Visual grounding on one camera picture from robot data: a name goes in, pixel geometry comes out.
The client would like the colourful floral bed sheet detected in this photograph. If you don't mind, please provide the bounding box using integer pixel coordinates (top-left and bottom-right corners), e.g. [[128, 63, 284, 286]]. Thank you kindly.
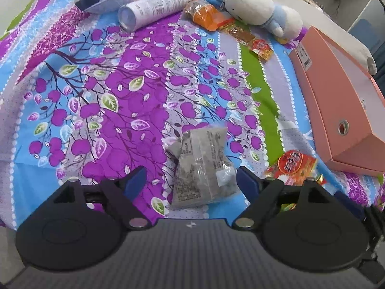
[[0, 0, 385, 232]]

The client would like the pink cardboard box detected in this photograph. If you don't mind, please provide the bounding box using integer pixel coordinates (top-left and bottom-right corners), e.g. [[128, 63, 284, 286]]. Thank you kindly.
[[289, 27, 385, 176]]

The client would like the white blue plush toy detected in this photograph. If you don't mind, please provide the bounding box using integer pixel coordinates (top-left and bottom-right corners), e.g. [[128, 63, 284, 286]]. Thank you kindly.
[[213, 0, 303, 42]]

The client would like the red orange snack packet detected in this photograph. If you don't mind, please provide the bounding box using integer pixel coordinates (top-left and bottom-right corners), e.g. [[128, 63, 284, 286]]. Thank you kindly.
[[264, 150, 326, 186]]

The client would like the grey clear snack packet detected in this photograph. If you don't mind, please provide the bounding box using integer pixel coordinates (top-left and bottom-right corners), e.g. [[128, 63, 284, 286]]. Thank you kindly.
[[167, 125, 239, 209]]

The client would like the brown red snack strip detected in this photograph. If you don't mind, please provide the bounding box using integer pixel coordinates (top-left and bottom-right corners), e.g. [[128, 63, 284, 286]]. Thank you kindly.
[[224, 25, 273, 61]]

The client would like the white spray bottle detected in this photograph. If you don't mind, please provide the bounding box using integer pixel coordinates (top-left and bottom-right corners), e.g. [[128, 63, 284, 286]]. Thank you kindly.
[[117, 0, 192, 32]]

